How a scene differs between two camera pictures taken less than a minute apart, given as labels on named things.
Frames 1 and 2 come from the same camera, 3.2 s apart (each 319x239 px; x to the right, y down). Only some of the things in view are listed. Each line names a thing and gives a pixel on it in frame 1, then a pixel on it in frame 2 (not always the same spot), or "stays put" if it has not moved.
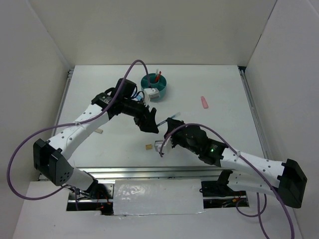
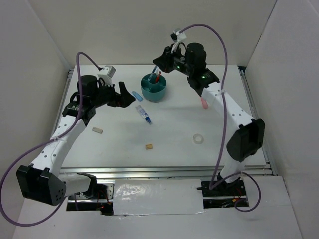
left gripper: x=146 y=121 → x=123 y=100
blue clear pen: x=173 y=117 → x=152 y=72
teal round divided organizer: x=156 y=80 stays put
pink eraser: x=204 y=102 stays put
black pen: x=156 y=73 stays put
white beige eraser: x=98 y=130 stays put
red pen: x=157 y=76 stays put
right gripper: x=173 y=123 → x=164 y=62
